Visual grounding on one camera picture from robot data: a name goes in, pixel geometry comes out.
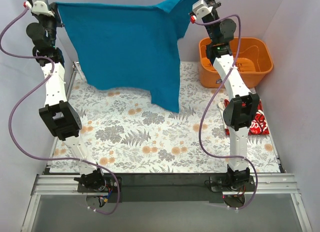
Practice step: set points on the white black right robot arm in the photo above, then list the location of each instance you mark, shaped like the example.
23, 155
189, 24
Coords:
243, 104

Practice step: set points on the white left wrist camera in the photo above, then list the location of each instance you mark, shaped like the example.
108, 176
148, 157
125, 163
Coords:
39, 7

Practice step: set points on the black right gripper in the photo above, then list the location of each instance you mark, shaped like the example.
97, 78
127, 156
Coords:
211, 1

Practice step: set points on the folded red printed t shirt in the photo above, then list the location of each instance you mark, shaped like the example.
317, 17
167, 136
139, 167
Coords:
259, 124

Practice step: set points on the aluminium frame rail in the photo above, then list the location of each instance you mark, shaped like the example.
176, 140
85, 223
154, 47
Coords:
268, 183

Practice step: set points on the teal blue t shirt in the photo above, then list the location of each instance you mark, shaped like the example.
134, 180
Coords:
130, 46

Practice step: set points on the floral patterned table mat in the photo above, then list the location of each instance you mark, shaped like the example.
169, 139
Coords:
126, 133

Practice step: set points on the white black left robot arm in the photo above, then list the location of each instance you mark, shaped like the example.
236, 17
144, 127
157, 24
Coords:
58, 115

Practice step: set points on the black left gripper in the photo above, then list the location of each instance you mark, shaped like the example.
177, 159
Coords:
53, 7

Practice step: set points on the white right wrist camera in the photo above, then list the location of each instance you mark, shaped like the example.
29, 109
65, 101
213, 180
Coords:
200, 9

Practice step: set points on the orange plastic basket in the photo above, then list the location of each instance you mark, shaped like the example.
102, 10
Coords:
253, 63

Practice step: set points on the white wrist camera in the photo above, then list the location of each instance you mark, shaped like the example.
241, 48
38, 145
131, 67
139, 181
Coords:
39, 7
200, 9

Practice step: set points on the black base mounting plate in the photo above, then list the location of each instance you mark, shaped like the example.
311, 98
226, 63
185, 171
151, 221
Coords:
163, 187

